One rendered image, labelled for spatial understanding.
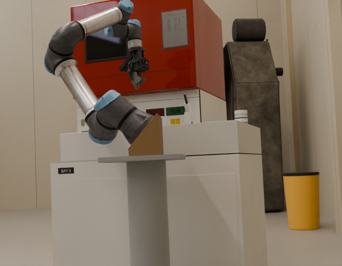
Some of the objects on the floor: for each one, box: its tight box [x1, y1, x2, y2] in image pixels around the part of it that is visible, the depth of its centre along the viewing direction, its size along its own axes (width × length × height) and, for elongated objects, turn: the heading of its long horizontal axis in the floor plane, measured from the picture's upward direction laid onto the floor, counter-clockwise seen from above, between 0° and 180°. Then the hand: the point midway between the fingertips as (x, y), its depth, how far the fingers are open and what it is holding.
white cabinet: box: [50, 154, 268, 266], centre depth 258 cm, size 64×96×82 cm
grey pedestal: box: [98, 154, 186, 266], centre depth 188 cm, size 51×44×82 cm
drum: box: [282, 172, 320, 230], centre depth 564 cm, size 40×41×63 cm
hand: (135, 87), depth 255 cm, fingers closed
